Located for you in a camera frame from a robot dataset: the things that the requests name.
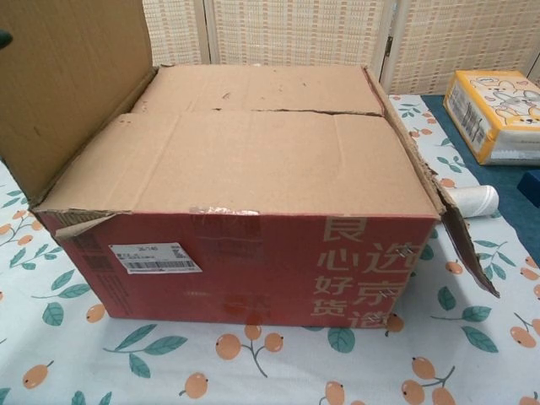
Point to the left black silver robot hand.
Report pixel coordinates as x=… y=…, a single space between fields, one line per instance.
x=4 y=39

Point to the red cardboard box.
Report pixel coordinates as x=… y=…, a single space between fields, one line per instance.
x=270 y=169

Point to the bamboo folding screen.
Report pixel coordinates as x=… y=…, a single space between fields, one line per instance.
x=295 y=34

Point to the floral print tablecloth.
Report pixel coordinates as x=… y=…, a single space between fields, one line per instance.
x=126 y=363

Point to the orange corgi tissue pack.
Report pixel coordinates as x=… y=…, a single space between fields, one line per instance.
x=493 y=118

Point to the dark blue rectangular box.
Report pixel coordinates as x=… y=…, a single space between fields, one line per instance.
x=530 y=190

